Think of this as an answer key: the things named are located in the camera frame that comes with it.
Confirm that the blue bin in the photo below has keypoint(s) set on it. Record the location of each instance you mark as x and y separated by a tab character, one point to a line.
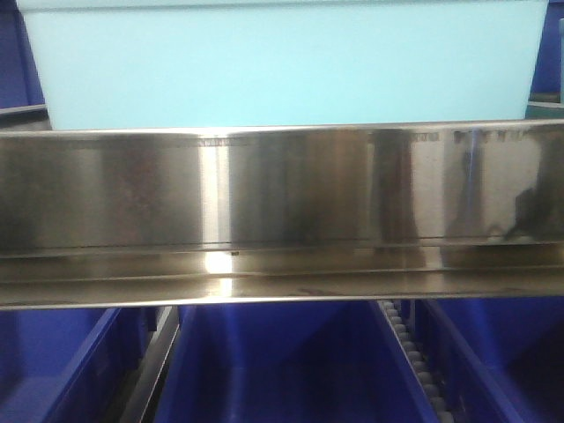
20	84
495	360
547	78
66	365
288	362

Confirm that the blue bin lower left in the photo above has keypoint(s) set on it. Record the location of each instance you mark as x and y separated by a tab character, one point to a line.
66	365

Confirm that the blue bin lower middle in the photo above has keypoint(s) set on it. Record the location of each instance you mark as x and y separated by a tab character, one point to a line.
288	362

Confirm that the blue bin lower right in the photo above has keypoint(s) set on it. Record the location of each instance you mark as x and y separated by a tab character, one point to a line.
495	360

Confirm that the stainless steel shelf rail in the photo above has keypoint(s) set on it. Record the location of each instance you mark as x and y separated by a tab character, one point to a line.
110	218

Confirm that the white roller track strip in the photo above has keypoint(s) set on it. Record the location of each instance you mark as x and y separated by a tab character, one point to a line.
416	361

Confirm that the blue bin upper left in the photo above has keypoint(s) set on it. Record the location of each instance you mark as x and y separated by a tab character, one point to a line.
20	84

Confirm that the blue bin upper right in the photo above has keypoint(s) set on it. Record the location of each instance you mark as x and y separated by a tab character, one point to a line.
547	78

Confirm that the light cyan plastic bin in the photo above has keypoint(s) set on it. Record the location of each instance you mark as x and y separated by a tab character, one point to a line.
150	64

